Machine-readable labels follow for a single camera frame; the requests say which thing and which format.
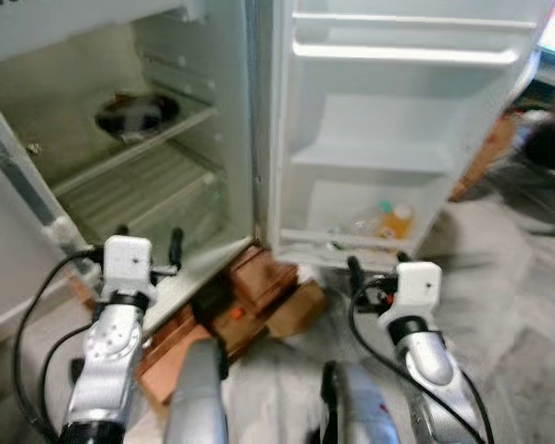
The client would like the glass fridge shelf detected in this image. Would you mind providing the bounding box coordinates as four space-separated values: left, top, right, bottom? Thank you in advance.
51 102 218 197

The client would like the white fridge door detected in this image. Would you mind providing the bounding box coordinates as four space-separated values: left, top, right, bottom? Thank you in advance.
254 0 555 274

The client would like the white fridge cabinet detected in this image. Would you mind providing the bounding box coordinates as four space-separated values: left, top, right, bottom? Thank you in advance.
0 0 260 357

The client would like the ribbed crisper cover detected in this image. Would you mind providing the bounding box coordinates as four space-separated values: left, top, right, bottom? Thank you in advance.
55 143 228 251

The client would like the black device orange button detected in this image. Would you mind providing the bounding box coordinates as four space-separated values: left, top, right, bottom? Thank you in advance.
192 277 243 327

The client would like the tan brick block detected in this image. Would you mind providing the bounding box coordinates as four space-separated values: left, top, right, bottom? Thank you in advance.
266 280 329 339

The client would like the grey robot right leg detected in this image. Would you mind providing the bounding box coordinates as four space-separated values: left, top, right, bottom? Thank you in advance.
319 359 394 444

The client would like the grey robot leg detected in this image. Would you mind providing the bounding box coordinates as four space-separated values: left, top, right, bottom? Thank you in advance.
319 359 394 444
165 338 230 444

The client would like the dark bowl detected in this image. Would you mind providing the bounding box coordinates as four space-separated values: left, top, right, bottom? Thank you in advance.
94 91 181 144

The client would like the grey robot left leg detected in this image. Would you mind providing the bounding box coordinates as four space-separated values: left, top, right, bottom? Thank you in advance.
165 338 230 444

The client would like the brown paper bag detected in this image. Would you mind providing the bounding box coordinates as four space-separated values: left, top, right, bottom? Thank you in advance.
449 111 519 203

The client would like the baby bouncer seat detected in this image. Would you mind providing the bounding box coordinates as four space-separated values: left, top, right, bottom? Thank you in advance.
486 157 555 228

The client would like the child in yellow shirt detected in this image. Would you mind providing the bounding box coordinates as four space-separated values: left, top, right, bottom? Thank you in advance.
523 88 555 172

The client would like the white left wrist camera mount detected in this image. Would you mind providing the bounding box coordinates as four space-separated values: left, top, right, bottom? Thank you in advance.
104 236 154 297

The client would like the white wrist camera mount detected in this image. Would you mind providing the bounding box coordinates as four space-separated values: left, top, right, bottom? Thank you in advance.
104 236 154 297
395 262 443 320

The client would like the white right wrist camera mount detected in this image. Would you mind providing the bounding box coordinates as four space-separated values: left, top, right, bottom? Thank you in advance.
395 262 443 320

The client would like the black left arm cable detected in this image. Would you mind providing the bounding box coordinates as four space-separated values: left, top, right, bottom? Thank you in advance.
12 250 105 440

